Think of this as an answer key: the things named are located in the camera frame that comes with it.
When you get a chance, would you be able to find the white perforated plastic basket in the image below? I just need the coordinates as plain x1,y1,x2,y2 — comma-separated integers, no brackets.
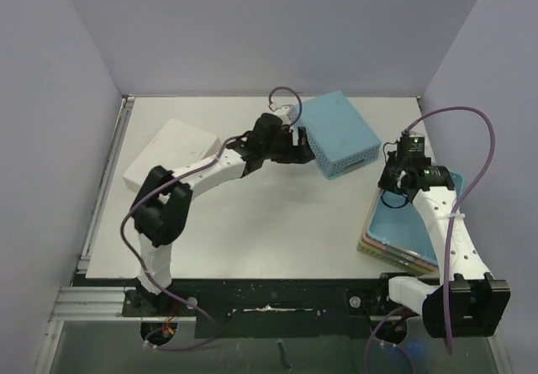
122,119,221,192

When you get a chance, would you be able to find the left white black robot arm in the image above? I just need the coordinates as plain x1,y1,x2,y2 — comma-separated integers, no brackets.
129,113,314,316

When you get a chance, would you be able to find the green plastic basket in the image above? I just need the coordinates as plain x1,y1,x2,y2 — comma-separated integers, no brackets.
356,239,438,276

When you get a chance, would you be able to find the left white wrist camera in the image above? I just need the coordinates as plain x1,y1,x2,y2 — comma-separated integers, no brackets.
268,103,298,126

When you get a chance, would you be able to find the blue perforated plastic basket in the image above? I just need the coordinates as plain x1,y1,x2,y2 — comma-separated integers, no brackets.
298,91,381,180

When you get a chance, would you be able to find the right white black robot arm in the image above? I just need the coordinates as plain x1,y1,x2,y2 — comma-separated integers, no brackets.
374,133,510,340

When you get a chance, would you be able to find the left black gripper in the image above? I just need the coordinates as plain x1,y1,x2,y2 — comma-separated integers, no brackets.
263,127,314,165

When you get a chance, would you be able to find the aluminium rail frame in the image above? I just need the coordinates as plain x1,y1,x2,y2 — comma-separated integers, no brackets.
50,96,135,322

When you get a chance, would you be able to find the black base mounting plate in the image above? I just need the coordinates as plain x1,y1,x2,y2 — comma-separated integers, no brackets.
121,277,442,341

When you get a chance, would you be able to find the pink plastic basket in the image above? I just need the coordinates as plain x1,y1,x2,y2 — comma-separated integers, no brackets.
356,232,438,275

